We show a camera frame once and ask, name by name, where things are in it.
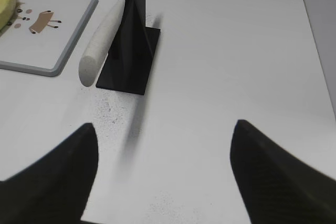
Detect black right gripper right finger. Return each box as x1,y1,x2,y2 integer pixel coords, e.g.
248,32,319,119
230,120,335,223

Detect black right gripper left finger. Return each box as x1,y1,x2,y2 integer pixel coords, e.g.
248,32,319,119
1,123,99,223

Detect knife with white speckled handle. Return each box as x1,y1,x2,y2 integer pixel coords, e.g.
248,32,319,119
78,0,139,87

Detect yellow plastic banana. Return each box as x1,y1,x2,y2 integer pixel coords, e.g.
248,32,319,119
1,0,17,29

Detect black knife stand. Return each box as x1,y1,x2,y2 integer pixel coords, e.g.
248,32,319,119
96,0,161,95

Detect white cutting board grey rim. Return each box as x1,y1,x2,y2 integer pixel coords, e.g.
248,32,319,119
1,0,99,77

